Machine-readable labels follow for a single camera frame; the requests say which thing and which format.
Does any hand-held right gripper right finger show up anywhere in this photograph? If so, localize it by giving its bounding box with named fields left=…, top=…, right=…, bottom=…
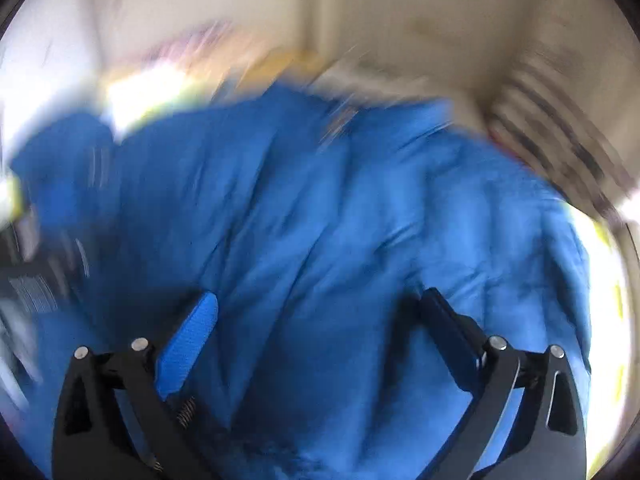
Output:
left=419, top=287, right=587, bottom=480

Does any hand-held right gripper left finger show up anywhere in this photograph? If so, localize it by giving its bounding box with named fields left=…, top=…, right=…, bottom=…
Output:
left=51, top=290, right=221, bottom=480

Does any pink patterned pillow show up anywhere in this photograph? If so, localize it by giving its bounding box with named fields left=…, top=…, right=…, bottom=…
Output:
left=142, top=22, right=256, bottom=68

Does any blue down jacket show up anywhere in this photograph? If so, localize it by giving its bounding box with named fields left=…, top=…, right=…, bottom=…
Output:
left=10, top=82, right=593, bottom=480

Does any striped printed curtain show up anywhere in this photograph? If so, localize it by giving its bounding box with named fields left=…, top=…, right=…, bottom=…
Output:
left=487, top=42, right=638, bottom=223

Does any yellow checked bed sheet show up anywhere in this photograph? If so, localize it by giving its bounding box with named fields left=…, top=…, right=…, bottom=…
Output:
left=0, top=60, right=633, bottom=480

